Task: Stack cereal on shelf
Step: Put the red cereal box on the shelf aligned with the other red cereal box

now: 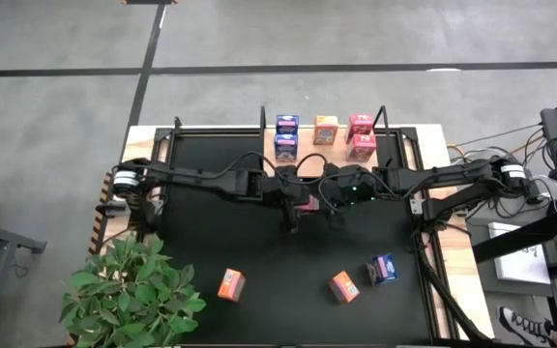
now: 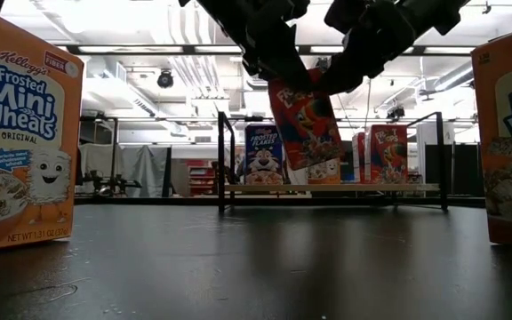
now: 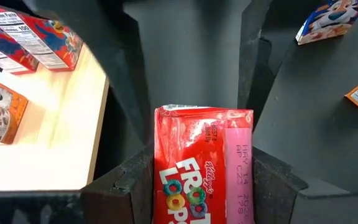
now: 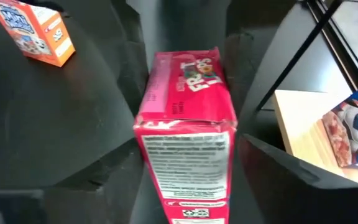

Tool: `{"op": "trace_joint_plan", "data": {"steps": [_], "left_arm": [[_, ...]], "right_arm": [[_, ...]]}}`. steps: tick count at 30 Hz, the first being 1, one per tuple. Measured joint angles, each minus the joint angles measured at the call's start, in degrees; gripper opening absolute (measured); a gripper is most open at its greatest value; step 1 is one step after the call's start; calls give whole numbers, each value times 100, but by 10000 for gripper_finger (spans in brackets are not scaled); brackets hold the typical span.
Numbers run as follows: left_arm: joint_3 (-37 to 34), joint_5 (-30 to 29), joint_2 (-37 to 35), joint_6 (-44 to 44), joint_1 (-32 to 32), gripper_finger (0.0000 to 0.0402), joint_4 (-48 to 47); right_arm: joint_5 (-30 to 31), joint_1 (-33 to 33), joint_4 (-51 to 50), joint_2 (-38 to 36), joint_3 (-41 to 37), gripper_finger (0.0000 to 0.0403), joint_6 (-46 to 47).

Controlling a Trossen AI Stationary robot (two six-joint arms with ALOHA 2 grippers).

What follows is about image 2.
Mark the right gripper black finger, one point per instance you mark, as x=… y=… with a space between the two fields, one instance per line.
x=345 y=80

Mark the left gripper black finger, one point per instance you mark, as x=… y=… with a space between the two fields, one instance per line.
x=293 y=77

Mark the red Froot Loops cereal box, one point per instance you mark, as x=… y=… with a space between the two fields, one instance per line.
x=309 y=129
x=359 y=155
x=389 y=155

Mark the blue Frosted Flakes cereal box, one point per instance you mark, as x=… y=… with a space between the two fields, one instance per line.
x=263 y=155

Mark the light wooden shelf board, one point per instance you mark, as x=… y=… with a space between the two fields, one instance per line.
x=349 y=187

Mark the white background cover cloth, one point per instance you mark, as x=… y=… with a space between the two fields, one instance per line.
x=296 y=176

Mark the red background storage rack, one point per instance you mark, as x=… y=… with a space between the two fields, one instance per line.
x=200 y=171

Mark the black background partition panel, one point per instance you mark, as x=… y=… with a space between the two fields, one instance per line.
x=465 y=169

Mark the grey background cover cloth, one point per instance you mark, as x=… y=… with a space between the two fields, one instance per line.
x=145 y=164

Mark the black background metal stand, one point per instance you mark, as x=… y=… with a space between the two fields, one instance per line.
x=114 y=155

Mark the black background robot equipment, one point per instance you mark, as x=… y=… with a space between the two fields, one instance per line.
x=105 y=182

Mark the black ceiling-hung camera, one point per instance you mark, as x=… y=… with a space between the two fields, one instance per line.
x=396 y=112
x=165 y=80

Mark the grey ceiling duct pipe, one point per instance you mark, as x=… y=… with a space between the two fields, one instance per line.
x=456 y=75

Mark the black overhead frame bar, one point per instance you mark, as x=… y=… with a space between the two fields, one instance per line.
x=149 y=49

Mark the black metal shelf frame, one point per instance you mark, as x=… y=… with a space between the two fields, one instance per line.
x=221 y=169

